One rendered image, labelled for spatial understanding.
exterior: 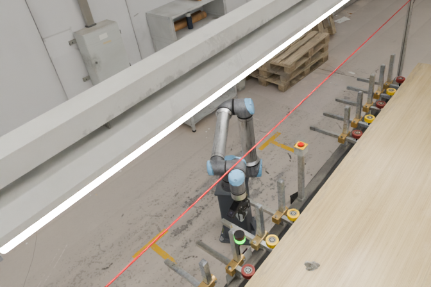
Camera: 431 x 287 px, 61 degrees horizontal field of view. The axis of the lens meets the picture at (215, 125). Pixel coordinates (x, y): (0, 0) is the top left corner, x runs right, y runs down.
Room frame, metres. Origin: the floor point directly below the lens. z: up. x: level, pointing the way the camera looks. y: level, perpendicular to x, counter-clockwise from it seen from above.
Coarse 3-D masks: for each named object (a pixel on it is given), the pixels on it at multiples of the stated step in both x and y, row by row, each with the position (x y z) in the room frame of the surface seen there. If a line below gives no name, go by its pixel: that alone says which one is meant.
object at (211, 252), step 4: (196, 244) 1.53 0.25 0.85; (200, 244) 1.52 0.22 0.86; (204, 244) 1.51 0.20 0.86; (200, 248) 1.51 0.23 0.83; (204, 248) 1.48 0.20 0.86; (208, 248) 1.48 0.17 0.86; (208, 252) 1.45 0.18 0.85; (212, 252) 1.44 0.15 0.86; (216, 252) 1.43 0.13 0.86; (216, 256) 1.41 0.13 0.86; (220, 256) 1.40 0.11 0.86; (224, 256) 1.40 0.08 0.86; (220, 260) 1.39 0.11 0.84; (224, 260) 1.37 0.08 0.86; (228, 260) 1.37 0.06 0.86; (224, 264) 1.36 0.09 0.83; (236, 268) 1.30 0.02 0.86; (240, 268) 1.30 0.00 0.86; (240, 272) 1.28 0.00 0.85
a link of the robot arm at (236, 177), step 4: (232, 172) 1.56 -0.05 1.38; (236, 172) 1.56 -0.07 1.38; (240, 172) 1.55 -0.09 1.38; (228, 176) 1.54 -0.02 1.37; (232, 176) 1.53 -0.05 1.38; (236, 176) 1.53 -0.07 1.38; (240, 176) 1.52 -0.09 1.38; (244, 176) 1.56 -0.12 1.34; (228, 180) 1.53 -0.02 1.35; (232, 180) 1.51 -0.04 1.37; (236, 180) 1.50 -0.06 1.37; (240, 180) 1.50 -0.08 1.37; (244, 180) 1.53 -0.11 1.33; (232, 184) 1.50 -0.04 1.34; (236, 184) 1.50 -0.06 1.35; (240, 184) 1.49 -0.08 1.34; (244, 184) 1.52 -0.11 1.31; (232, 188) 1.51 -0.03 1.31; (236, 188) 1.50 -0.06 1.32; (240, 188) 1.50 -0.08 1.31; (244, 188) 1.51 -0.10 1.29; (232, 192) 1.51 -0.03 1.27; (236, 192) 1.50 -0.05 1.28; (240, 192) 1.50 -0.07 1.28; (244, 192) 1.51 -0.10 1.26
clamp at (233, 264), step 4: (244, 256) 1.38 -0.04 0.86; (232, 260) 1.35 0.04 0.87; (240, 260) 1.35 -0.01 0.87; (244, 260) 1.36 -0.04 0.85; (228, 264) 1.33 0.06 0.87; (232, 264) 1.33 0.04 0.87; (236, 264) 1.32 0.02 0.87; (240, 264) 1.33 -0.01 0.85; (232, 268) 1.30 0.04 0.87; (228, 272) 1.30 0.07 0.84; (232, 272) 1.28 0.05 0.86; (232, 276) 1.28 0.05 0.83
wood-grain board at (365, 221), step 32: (416, 96) 2.67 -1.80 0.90; (384, 128) 2.30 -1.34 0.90; (416, 128) 2.23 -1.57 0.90; (352, 160) 2.00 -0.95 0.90; (384, 160) 1.94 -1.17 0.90; (416, 160) 1.89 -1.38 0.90; (320, 192) 1.74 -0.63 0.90; (352, 192) 1.69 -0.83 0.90; (384, 192) 1.65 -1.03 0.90; (416, 192) 1.60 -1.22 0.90; (320, 224) 1.48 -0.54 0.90; (352, 224) 1.44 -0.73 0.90; (384, 224) 1.40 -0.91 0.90; (416, 224) 1.36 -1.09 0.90; (288, 256) 1.30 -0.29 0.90; (320, 256) 1.26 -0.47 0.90; (352, 256) 1.23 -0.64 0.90; (384, 256) 1.19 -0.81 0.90; (416, 256) 1.16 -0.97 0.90
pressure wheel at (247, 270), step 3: (246, 264) 1.29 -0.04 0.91; (249, 264) 1.28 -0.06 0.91; (243, 267) 1.27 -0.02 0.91; (246, 267) 1.27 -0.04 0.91; (249, 267) 1.27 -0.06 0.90; (252, 267) 1.26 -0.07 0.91; (243, 270) 1.25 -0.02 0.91; (246, 270) 1.25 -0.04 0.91; (249, 270) 1.25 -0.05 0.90; (252, 270) 1.24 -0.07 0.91; (243, 273) 1.23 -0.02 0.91; (246, 273) 1.23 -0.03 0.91; (249, 273) 1.23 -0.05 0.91; (252, 273) 1.22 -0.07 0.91; (243, 276) 1.23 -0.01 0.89; (246, 276) 1.21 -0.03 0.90; (249, 276) 1.21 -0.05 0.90
